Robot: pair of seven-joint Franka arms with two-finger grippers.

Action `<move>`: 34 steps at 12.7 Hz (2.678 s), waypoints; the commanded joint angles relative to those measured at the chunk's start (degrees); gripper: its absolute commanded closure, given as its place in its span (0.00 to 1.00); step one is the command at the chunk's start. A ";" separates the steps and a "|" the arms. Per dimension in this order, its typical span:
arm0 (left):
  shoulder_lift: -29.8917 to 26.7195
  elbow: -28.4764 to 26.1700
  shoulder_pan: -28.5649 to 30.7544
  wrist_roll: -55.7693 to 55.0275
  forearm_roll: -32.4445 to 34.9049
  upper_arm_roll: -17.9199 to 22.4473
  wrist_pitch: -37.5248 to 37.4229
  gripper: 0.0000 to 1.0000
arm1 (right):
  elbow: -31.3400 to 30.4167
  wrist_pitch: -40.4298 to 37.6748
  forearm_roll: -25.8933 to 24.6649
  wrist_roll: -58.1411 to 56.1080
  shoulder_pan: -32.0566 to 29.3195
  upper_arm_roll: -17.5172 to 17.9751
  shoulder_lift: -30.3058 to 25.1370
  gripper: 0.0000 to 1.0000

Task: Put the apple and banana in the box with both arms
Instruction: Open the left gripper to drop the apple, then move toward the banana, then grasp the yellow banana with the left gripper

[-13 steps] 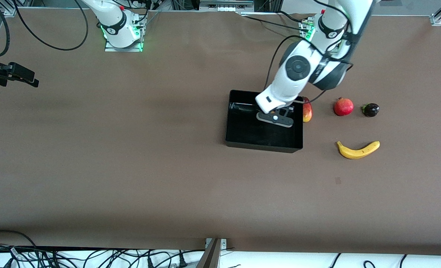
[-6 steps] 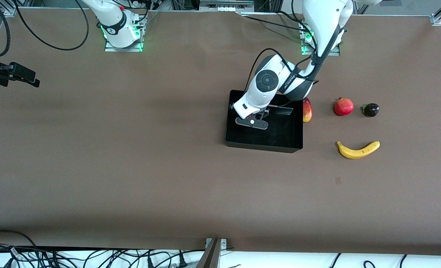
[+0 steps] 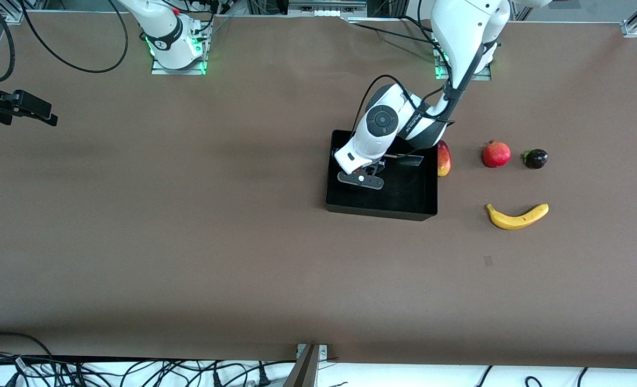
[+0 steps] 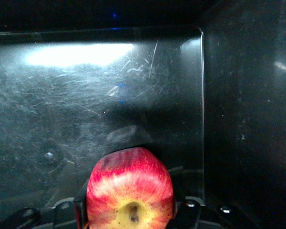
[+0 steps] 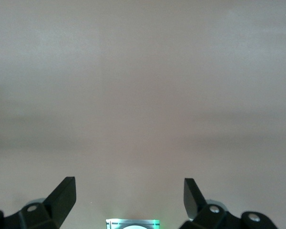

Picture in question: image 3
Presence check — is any black plastic box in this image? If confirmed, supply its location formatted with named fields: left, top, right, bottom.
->
left=325, top=129, right=439, bottom=222

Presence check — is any yellow banana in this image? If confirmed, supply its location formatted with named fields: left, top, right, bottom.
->
left=485, top=203, right=550, bottom=231

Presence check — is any red yellow mango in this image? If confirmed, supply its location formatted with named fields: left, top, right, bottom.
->
left=438, top=140, right=452, bottom=177

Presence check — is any red pomegranate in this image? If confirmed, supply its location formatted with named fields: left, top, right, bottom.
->
left=482, top=140, right=512, bottom=168

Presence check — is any dark purple eggplant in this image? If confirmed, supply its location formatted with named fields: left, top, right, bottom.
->
left=521, top=148, right=549, bottom=170

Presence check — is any grey metal device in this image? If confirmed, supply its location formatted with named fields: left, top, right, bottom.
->
left=289, top=0, right=367, bottom=18

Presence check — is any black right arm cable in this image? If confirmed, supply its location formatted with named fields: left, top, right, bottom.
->
left=0, top=0, right=130, bottom=84

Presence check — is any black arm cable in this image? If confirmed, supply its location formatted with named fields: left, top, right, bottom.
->
left=0, top=0, right=130, bottom=84
left=350, top=0, right=485, bottom=140

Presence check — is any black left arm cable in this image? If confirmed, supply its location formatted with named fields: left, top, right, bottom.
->
left=350, top=0, right=485, bottom=140

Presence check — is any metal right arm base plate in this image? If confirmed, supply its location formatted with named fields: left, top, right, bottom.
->
left=152, top=32, right=207, bottom=75

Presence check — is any long black table cable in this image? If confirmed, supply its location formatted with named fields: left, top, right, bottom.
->
left=342, top=20, right=437, bottom=46

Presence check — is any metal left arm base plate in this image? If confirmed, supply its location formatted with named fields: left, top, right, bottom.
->
left=435, top=46, right=492, bottom=81

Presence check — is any short black table cable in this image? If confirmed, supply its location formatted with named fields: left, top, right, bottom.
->
left=402, top=15, right=435, bottom=33

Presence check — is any small metal bracket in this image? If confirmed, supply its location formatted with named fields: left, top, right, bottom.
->
left=296, top=343, right=330, bottom=362

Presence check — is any grey aluminium post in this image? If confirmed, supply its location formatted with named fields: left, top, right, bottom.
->
left=283, top=344, right=320, bottom=387

